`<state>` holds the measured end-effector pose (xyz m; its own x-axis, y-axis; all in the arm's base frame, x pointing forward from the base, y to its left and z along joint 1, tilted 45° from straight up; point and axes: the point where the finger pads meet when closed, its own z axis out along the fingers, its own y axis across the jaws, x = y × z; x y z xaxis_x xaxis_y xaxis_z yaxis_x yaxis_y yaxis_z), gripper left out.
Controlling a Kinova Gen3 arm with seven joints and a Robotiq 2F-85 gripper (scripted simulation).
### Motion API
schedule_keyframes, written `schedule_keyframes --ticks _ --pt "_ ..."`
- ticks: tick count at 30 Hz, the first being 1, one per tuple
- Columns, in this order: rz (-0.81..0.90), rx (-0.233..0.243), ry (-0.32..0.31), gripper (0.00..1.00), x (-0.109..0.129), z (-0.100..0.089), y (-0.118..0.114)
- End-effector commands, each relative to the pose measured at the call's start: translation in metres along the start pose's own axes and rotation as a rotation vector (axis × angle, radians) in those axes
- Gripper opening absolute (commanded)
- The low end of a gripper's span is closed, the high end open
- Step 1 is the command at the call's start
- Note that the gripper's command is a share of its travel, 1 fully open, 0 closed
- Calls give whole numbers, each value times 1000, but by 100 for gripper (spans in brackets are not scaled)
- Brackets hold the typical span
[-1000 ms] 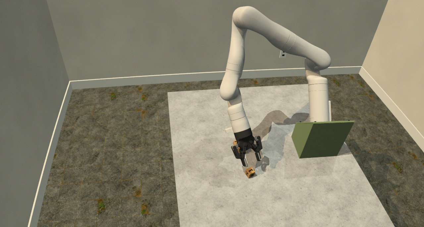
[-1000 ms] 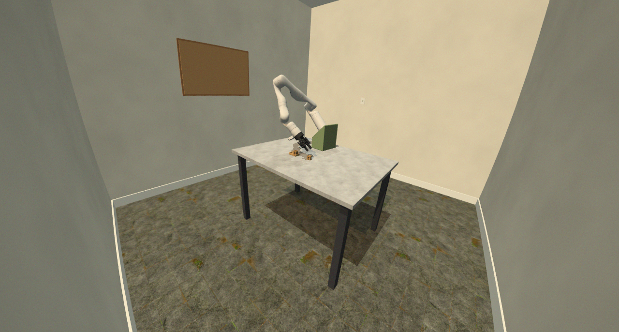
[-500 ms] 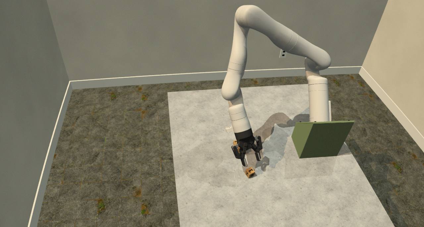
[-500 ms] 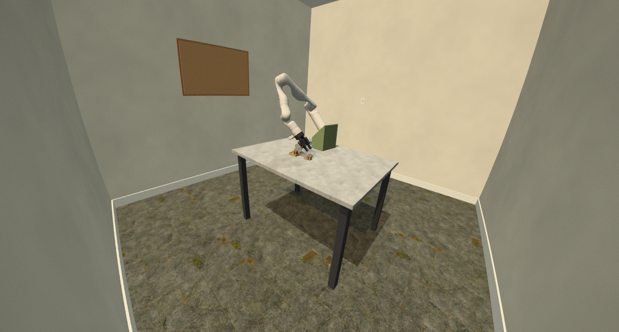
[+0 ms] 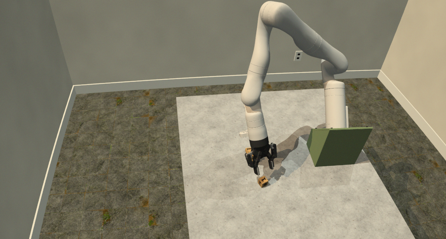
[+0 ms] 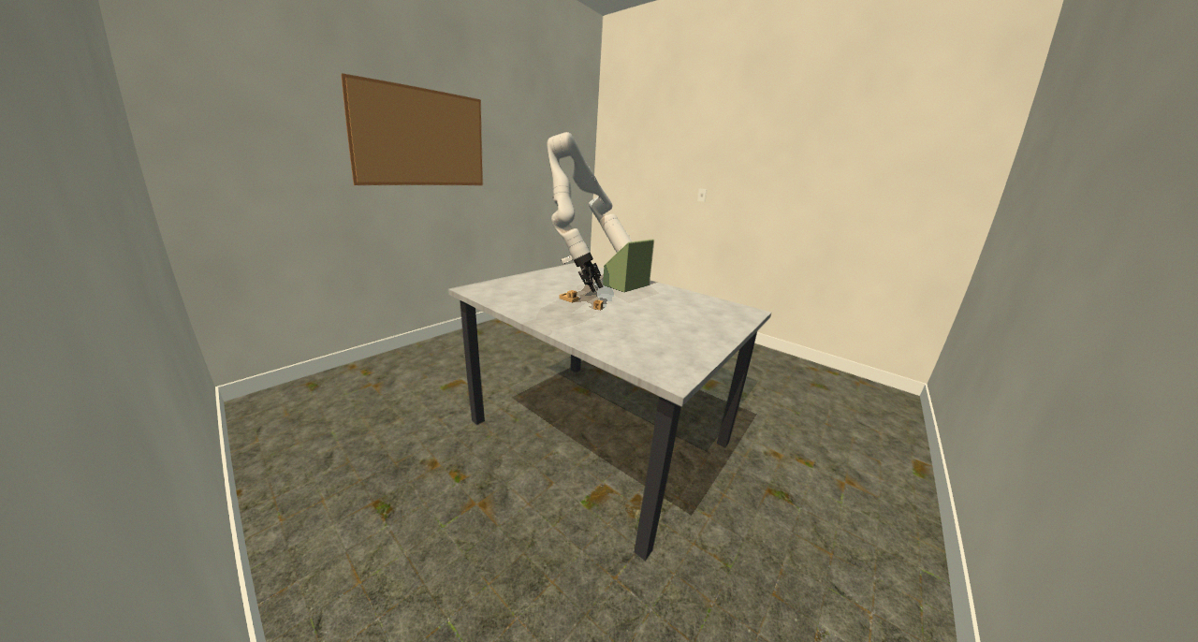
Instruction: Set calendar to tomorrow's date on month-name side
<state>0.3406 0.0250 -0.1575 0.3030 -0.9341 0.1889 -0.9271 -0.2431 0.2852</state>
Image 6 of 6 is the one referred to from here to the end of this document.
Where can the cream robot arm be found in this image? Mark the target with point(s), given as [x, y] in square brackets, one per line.
[561, 146]

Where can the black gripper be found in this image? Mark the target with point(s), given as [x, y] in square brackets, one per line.
[588, 271]

